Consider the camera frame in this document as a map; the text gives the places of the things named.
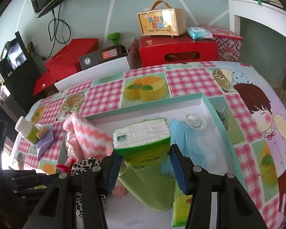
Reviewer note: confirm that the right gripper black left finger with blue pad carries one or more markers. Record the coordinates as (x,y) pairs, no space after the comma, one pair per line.
(57,207)

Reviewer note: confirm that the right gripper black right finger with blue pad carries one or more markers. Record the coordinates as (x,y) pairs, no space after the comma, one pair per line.
(235,208)

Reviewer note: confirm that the red hair scrunchie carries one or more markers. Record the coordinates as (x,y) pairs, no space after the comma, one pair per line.
(65,166)

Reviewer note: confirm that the leopard print scrunchie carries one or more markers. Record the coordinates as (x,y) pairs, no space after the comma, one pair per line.
(78,168)

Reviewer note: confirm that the green tissue pack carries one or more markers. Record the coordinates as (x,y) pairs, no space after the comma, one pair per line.
(143,144)
(181,207)

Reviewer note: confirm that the white tray with teal rim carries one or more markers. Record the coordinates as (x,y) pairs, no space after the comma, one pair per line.
(199,113)

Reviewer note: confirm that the tan wooden block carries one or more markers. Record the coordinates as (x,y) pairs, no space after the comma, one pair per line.
(42,132)

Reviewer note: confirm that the pink white striped towel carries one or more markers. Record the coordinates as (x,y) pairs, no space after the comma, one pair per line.
(84,141)

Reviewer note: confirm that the green cloth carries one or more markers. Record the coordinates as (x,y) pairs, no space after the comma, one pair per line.
(149,185)

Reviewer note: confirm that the patchwork cartoon tablecloth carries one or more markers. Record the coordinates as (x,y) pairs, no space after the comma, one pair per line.
(255,120)

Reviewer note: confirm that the blue surgical face mask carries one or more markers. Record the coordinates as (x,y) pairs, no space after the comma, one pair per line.
(191,144)

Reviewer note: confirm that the black cabinet with screen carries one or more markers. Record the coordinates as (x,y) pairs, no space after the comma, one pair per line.
(20,72)

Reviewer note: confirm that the white foam board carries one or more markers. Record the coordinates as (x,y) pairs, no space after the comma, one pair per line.
(106,69)

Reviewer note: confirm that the red paper gift bag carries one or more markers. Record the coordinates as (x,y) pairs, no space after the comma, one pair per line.
(65,62)

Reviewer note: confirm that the red white patterned box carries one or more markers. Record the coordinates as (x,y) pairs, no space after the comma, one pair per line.
(229,43)

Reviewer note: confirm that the black box with labels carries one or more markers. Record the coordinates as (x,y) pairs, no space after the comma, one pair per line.
(101,56)

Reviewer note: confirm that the red gift box with window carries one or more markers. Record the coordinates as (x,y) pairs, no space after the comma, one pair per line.
(161,50)

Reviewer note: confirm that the wet wipes pack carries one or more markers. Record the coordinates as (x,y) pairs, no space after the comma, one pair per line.
(199,33)

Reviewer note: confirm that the green dumbbell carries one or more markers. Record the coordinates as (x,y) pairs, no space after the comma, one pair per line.
(114,38)

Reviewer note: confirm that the white shelf unit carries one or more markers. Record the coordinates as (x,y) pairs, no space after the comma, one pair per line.
(265,14)

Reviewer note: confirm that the yellow wooden gift case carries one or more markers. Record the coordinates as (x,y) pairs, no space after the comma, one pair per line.
(162,20)

